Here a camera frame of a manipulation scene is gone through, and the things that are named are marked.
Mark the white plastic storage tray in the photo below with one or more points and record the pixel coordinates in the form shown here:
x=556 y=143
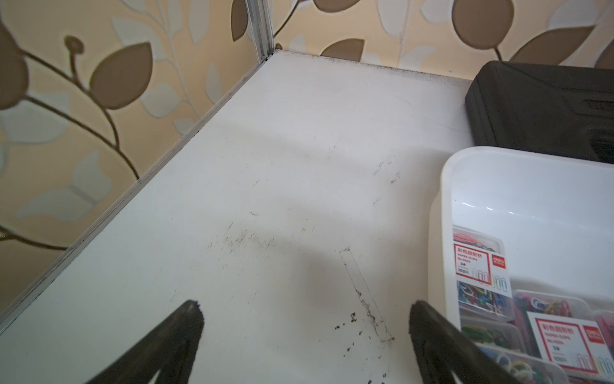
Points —
x=553 y=215

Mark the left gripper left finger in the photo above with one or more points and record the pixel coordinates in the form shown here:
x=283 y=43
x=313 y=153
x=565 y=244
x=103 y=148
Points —
x=165 y=355

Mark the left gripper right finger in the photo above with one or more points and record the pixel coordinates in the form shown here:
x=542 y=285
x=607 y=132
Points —
x=444 y=355

